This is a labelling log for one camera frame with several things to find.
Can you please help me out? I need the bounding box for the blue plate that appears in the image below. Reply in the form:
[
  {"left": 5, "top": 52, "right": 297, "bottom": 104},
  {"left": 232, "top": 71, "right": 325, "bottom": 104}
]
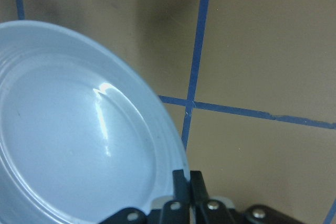
[{"left": 1, "top": 20, "right": 189, "bottom": 223}]

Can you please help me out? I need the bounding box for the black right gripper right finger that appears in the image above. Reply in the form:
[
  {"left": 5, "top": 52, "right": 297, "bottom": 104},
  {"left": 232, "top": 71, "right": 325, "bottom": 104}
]
[{"left": 190, "top": 170, "right": 209, "bottom": 205}]

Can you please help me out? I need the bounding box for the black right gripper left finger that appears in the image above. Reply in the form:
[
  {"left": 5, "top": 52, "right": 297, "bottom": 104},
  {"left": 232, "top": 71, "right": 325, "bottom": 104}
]
[{"left": 172, "top": 169, "right": 190, "bottom": 204}]

